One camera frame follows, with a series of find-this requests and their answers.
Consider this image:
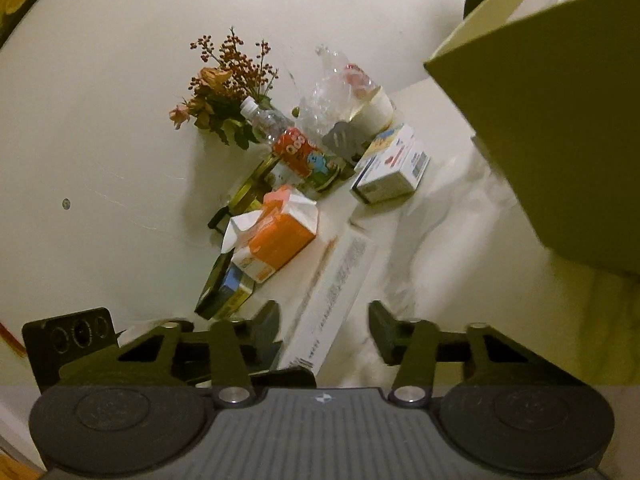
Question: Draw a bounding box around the white green medicine box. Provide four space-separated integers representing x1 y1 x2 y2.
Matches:
274 226 375 375

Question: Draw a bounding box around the large cardboard sorting box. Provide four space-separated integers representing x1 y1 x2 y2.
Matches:
425 0 639 273

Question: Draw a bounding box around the black flat pack yellow print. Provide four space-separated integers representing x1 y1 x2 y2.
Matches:
194 252 255 321

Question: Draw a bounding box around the black clip stand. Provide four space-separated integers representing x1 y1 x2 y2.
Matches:
207 205 232 235

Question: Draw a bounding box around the orange tissue pack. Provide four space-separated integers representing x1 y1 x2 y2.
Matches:
221 185 320 284

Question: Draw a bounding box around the yellow lid glass jar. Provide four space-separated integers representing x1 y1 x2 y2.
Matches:
227 154 279 217

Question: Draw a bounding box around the white red small box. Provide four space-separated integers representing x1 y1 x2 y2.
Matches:
350 124 431 205

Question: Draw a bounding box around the red label drink bottle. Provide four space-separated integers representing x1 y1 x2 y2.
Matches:
240 96 340 193

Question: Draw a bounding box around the white paper bowl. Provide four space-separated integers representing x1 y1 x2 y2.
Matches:
347 87 395 139

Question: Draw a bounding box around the dried flower bouquet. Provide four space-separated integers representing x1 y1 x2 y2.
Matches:
168 28 279 151

